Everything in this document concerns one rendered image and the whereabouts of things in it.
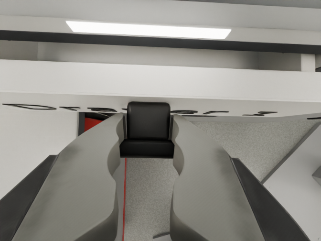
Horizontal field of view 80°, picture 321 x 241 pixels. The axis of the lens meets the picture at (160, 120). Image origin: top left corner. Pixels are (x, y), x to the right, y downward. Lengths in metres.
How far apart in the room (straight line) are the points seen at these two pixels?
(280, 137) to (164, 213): 0.75
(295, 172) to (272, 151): 0.15
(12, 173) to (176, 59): 0.26
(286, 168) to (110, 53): 1.14
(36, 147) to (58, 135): 0.03
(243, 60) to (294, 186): 1.10
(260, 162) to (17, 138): 1.10
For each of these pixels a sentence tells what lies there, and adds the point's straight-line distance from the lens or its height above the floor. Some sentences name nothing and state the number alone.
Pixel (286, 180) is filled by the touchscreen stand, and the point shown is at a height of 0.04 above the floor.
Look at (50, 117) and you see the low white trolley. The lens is 0.31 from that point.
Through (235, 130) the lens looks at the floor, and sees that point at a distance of 1.13.
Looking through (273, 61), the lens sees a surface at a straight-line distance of 0.22.
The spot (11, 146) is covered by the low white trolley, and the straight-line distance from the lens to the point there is 0.33.
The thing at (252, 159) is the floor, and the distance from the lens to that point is 1.18.
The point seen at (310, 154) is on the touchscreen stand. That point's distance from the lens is 1.32.
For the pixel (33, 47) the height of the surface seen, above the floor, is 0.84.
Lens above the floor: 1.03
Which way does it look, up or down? 86 degrees down
